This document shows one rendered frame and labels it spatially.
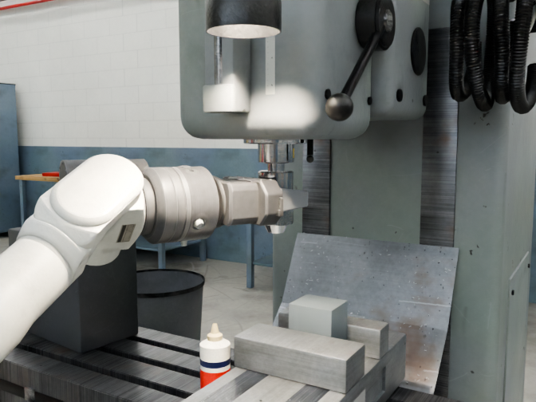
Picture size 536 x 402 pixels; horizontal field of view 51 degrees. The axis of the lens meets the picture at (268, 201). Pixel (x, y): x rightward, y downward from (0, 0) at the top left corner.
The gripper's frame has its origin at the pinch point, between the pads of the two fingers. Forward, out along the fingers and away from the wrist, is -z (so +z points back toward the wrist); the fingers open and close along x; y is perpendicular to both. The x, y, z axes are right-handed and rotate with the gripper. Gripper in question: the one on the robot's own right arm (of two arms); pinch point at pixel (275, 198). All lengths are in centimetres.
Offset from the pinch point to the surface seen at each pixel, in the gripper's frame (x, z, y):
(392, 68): -6.0, -14.8, -17.3
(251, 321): 269, -168, 121
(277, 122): -8.6, 5.8, -9.6
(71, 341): 32.4, 18.6, 25.9
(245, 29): -10.9, 11.5, -18.7
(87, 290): 30.4, 16.3, 17.1
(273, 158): -1.7, 1.7, -5.3
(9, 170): 737, -91, 32
